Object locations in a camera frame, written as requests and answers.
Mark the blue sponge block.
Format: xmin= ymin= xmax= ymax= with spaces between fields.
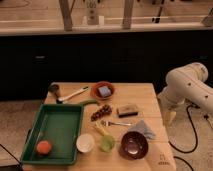
xmin=98 ymin=86 xmax=111 ymax=97

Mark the green cup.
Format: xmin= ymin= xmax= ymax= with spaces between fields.
xmin=100 ymin=135 xmax=115 ymax=152

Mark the chalkboard eraser block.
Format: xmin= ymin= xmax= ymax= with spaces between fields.
xmin=117 ymin=104 xmax=138 ymax=118

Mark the green bean toy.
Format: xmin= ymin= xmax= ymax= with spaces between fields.
xmin=79 ymin=100 xmax=99 ymax=106

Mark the orange ball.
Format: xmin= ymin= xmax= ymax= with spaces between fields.
xmin=36 ymin=140 xmax=52 ymax=155

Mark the yellow banana toy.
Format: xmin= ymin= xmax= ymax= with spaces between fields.
xmin=94 ymin=122 xmax=109 ymax=136

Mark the purple bowl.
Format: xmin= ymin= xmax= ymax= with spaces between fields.
xmin=120 ymin=131 xmax=149 ymax=159

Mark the white small bowl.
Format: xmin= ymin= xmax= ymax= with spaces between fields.
xmin=76 ymin=133 xmax=95 ymax=153

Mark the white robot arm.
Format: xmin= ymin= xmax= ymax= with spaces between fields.
xmin=157 ymin=62 xmax=213 ymax=126

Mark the metal fork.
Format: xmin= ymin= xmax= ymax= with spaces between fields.
xmin=101 ymin=120 xmax=132 ymax=126

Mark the black power cable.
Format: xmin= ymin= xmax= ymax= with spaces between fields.
xmin=168 ymin=103 xmax=213 ymax=171

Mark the blue grey cloth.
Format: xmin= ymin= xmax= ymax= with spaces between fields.
xmin=129 ymin=120 xmax=156 ymax=140

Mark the green plastic tray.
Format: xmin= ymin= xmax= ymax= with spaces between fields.
xmin=20 ymin=104 xmax=84 ymax=165

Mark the orange bowl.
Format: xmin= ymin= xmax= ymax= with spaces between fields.
xmin=90 ymin=81 xmax=115 ymax=100

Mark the bunch of dark grapes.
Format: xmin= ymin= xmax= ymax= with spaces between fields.
xmin=91 ymin=105 xmax=112 ymax=121

